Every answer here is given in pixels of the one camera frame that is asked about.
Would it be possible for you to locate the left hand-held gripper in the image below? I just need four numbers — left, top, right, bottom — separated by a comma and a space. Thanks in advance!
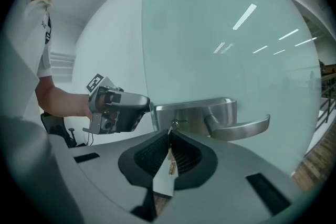
82, 73, 152, 136

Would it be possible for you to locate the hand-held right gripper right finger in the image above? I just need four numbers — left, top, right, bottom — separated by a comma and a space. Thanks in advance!
154, 130, 316, 224

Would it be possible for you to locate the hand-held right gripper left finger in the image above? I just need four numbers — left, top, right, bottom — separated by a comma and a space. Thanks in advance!
49, 130, 169, 224

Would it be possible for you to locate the frosted glass door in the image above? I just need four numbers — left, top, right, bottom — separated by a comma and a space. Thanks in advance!
141, 0, 322, 182

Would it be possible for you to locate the person's left forearm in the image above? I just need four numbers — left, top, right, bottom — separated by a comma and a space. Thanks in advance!
35, 78, 94, 118

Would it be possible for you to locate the person's left hand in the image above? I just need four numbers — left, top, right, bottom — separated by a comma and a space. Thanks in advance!
96, 91, 116, 124

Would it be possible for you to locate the black office chair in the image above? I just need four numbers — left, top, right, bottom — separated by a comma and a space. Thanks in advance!
40, 111, 87, 149

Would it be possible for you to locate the person's white shirt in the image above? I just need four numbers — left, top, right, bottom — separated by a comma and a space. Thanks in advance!
24, 0, 54, 79

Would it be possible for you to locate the black metal railing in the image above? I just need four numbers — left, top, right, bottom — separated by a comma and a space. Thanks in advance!
314, 77, 336, 132

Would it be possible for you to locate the metal door lock handle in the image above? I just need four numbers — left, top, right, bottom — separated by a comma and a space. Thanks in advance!
154, 97, 271, 143

